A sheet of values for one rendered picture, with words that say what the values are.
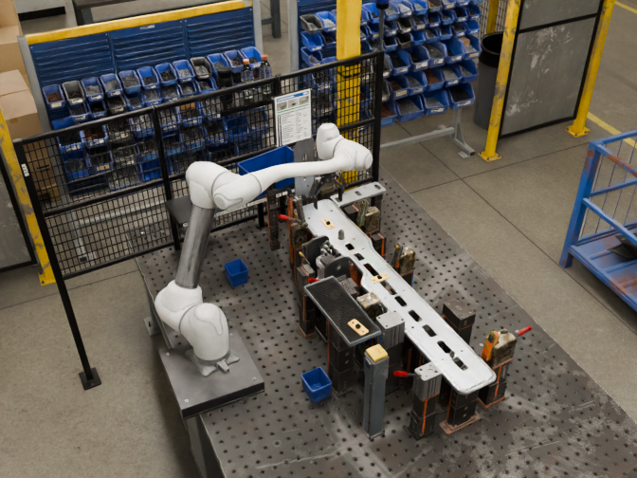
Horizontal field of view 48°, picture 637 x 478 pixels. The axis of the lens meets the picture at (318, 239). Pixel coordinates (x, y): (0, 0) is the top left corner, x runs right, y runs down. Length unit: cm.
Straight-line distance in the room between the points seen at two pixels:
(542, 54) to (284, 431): 387
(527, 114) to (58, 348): 395
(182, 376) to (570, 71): 420
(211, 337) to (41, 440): 140
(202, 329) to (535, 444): 142
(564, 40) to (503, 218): 152
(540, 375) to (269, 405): 119
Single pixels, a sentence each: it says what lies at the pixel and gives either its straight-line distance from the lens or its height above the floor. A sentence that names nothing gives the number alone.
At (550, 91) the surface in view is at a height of 46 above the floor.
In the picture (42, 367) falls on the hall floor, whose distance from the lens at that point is 451.
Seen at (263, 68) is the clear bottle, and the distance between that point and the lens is 372.
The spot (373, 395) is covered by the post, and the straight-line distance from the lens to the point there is 282.
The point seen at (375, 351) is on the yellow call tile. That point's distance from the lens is 269.
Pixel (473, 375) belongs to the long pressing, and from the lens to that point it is 288.
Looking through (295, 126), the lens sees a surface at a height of 125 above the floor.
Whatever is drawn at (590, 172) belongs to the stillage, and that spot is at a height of 76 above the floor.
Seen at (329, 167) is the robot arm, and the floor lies 147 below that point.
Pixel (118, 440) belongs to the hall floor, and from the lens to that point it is 403.
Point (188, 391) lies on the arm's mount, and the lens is 313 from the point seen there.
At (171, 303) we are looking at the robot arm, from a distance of 319.
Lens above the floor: 312
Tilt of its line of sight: 38 degrees down
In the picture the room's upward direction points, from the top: 1 degrees counter-clockwise
